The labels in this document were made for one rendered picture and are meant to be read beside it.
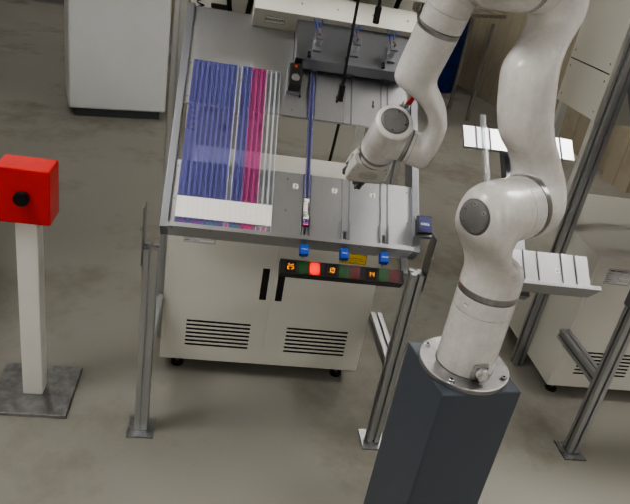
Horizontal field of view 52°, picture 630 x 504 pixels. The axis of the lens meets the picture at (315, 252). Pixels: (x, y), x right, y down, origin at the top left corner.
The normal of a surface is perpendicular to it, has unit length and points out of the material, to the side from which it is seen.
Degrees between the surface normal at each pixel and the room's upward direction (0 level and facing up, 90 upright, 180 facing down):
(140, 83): 90
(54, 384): 0
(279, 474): 0
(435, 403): 90
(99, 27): 90
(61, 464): 0
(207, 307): 90
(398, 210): 43
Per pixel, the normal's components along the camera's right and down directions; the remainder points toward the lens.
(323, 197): 0.18, -0.32
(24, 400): 0.16, -0.88
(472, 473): 0.25, 0.47
